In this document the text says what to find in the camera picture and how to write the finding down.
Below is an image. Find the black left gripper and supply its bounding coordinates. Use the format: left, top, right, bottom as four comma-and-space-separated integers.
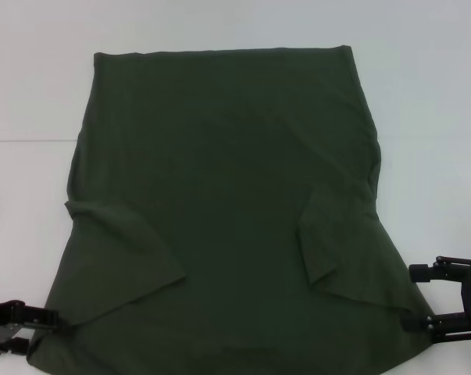
0, 299, 61, 358

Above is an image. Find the dark green t-shirt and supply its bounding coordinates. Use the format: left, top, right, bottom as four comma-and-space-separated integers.
26, 45, 435, 375

